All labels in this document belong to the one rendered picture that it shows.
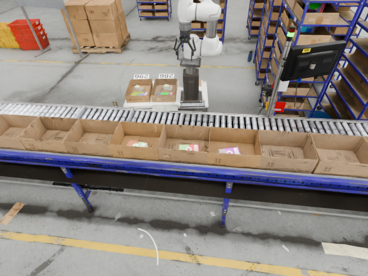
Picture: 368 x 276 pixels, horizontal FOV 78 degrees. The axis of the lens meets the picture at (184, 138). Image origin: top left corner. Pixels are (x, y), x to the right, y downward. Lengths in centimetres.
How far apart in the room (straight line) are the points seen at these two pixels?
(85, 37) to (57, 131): 421
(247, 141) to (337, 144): 71
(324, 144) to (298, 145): 19
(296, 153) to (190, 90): 131
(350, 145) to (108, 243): 236
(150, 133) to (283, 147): 116
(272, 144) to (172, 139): 87
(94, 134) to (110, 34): 410
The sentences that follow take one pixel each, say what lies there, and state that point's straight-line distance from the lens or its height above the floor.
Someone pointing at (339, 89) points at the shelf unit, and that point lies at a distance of 388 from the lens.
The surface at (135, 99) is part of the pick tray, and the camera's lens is 280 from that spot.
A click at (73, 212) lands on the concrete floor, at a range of 294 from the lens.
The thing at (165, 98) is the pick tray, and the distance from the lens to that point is 273.
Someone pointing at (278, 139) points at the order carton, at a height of 95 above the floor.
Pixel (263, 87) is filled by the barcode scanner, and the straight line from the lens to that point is 245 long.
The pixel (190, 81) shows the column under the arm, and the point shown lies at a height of 101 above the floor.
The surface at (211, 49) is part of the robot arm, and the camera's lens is 245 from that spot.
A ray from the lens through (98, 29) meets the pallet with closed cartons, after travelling 619.
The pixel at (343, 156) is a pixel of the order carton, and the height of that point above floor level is 89.
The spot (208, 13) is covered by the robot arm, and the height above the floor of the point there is 186.
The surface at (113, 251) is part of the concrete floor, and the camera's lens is 258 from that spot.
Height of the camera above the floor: 231
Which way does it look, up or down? 44 degrees down
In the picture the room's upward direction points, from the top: 3 degrees counter-clockwise
